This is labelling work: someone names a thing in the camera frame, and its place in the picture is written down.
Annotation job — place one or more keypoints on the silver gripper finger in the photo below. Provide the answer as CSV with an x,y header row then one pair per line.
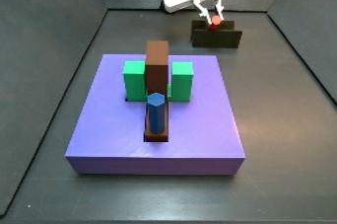
x,y
203,11
219,9

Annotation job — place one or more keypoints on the red peg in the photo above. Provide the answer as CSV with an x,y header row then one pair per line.
x,y
215,23

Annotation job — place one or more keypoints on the purple base board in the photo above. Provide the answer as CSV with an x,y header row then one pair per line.
x,y
109,141

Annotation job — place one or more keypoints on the brown L-shaped block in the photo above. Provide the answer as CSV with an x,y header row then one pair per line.
x,y
158,81

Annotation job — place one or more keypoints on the green U-shaped block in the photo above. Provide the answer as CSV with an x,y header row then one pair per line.
x,y
179,86

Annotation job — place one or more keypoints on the blue hexagonal peg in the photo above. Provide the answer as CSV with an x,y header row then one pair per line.
x,y
157,112

